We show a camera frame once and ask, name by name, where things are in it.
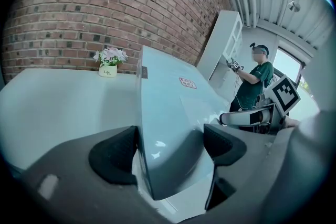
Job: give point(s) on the white wall pipes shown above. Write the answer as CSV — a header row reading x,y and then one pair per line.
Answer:
x,y
246,8

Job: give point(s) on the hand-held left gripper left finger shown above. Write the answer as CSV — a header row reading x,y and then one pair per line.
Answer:
x,y
110,154

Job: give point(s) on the grey ceiling spotlight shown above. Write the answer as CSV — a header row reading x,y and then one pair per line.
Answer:
x,y
294,5

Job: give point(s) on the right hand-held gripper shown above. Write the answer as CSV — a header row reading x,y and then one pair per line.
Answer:
x,y
284,94

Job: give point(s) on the person's right forearm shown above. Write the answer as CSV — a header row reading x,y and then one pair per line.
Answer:
x,y
292,122

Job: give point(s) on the pale blue item box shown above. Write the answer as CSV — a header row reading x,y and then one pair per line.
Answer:
x,y
168,102

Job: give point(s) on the white table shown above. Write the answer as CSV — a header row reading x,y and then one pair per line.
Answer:
x,y
60,107

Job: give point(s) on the window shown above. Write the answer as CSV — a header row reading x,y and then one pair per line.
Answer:
x,y
287,65

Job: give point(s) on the pink flowers in white pot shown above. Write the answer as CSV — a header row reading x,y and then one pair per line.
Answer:
x,y
110,60

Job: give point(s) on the white shelf unit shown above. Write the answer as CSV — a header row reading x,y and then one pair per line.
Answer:
x,y
224,44

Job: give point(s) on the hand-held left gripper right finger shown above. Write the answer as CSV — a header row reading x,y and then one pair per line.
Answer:
x,y
223,145

